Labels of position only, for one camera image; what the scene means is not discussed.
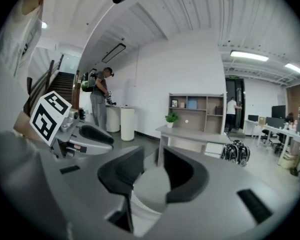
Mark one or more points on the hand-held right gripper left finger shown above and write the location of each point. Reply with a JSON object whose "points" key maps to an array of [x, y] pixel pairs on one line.
{"points": [[120, 174]]}

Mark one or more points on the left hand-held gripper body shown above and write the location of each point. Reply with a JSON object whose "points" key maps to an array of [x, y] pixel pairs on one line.
{"points": [[46, 119]]}

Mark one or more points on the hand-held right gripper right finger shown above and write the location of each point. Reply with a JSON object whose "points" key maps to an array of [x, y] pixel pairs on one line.
{"points": [[187, 176]]}

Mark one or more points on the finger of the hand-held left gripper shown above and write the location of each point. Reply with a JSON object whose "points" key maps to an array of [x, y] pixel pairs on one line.
{"points": [[97, 134]]}

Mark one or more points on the person's left forearm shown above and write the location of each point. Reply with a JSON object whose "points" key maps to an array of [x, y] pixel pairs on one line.
{"points": [[22, 124]]}

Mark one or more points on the grey desk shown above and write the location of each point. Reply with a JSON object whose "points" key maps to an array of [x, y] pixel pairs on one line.
{"points": [[190, 135]]}

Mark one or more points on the black office chair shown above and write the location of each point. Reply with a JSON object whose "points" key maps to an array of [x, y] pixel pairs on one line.
{"points": [[266, 135]]}

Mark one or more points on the long white office desk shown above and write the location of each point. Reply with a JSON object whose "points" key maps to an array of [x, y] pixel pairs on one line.
{"points": [[287, 132]]}

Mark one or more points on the wooden stair railing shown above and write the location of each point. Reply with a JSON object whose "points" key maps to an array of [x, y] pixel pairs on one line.
{"points": [[43, 81]]}

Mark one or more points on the dark wooden staircase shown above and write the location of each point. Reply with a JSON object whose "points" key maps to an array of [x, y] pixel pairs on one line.
{"points": [[62, 84]]}

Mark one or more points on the green black backpack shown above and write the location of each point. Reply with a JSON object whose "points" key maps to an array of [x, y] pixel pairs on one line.
{"points": [[88, 82]]}

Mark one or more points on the black bags with white trim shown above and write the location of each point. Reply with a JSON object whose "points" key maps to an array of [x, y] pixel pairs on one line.
{"points": [[236, 152]]}

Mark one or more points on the grey wooden hutch shelf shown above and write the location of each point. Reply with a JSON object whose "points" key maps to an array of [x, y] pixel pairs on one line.
{"points": [[195, 120]]}

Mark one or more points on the green potted plant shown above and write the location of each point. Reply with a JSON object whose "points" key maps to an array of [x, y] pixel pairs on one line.
{"points": [[171, 118]]}

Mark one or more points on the beige vase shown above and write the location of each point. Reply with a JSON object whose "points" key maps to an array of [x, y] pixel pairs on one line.
{"points": [[182, 105]]}

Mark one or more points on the person's white shirt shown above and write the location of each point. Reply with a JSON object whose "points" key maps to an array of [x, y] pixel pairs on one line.
{"points": [[17, 41]]}

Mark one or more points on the long black-framed ceiling lamp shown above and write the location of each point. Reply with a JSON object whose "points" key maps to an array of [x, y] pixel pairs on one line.
{"points": [[114, 52]]}

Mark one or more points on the cardboard box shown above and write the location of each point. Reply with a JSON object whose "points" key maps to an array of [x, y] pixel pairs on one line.
{"points": [[262, 121]]}

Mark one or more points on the black door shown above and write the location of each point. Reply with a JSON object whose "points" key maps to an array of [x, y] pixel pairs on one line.
{"points": [[240, 91]]}

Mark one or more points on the beige floor bag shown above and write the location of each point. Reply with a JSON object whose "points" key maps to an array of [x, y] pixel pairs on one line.
{"points": [[288, 161]]}

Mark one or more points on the large black monitor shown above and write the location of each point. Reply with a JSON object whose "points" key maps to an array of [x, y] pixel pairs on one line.
{"points": [[278, 112]]}

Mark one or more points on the rectangular ceiling light panel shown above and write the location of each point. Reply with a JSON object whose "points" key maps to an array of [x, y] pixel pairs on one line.
{"points": [[249, 55], [295, 68]]}

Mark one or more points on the white cylindrical pedestal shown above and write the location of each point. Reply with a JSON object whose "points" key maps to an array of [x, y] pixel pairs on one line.
{"points": [[127, 124], [113, 120]]}

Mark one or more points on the small black picture frame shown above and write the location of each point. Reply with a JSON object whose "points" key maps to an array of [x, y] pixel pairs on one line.
{"points": [[174, 103]]}

